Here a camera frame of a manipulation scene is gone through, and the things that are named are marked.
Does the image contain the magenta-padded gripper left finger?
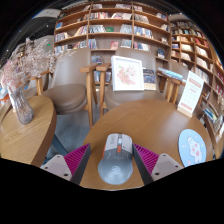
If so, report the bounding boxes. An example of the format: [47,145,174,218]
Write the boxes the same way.
[40,143,92,186]

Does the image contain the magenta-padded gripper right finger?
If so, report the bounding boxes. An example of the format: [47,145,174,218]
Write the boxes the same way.
[131,143,184,186]

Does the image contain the grey computer mouse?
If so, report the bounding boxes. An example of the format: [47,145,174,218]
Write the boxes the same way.
[97,133,134,186]

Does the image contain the round light blue mouse pad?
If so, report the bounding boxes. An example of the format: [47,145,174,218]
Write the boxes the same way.
[177,128,208,168]

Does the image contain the round wooden side table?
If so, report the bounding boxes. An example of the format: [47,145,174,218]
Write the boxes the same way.
[0,95,69,168]
[203,113,224,159]

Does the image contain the glass vase with dried flowers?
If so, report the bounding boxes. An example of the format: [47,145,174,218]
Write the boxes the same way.
[0,39,68,126]

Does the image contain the stack of books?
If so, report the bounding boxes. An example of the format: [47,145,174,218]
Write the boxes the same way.
[201,103,218,124]

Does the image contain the brown padded wooden armchair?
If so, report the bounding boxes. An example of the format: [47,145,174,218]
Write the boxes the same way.
[31,47,99,129]
[156,59,201,108]
[95,47,183,118]

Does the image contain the white sign card with red print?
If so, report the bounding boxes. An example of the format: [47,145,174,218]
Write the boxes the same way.
[176,70,205,118]

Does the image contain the dark book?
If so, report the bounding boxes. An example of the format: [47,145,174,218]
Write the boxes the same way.
[142,68,157,91]

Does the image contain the light blue book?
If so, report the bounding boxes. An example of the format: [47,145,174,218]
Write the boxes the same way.
[156,66,184,82]

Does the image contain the white framed flower picture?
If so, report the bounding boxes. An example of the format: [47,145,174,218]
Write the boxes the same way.
[110,55,145,92]

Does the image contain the angled wooden bookshelf unit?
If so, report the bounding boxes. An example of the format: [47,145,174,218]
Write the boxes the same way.
[168,20,224,134]

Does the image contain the large wooden bookshelf unit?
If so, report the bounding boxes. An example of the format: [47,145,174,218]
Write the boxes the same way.
[53,1,170,68]

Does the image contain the white hanging ceiling panel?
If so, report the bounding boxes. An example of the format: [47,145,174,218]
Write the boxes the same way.
[33,8,63,20]

